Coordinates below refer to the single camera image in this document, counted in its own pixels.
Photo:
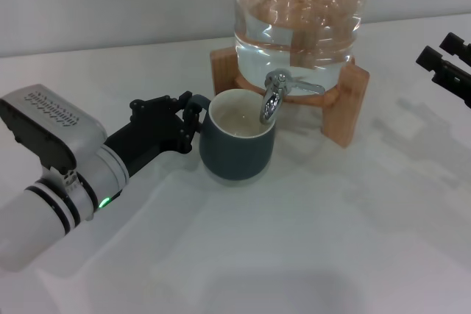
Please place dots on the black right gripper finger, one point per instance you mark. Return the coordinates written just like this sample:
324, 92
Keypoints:
458, 47
452, 75

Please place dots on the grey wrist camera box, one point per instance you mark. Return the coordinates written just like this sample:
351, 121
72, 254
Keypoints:
48, 126

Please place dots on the wooden dispenser stand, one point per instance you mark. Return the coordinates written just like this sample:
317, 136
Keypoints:
349, 108

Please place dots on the chrome faucet tap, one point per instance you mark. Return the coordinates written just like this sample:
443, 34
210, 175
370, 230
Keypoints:
270, 102

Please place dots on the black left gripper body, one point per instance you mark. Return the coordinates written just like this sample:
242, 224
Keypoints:
151, 137

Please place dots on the glass water dispenser jar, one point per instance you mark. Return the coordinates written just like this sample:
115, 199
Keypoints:
294, 53

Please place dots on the dark teal ceramic mug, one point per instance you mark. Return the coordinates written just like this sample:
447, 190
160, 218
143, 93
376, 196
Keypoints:
235, 156

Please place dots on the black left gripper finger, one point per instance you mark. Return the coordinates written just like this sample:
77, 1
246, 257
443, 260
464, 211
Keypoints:
189, 126
154, 105

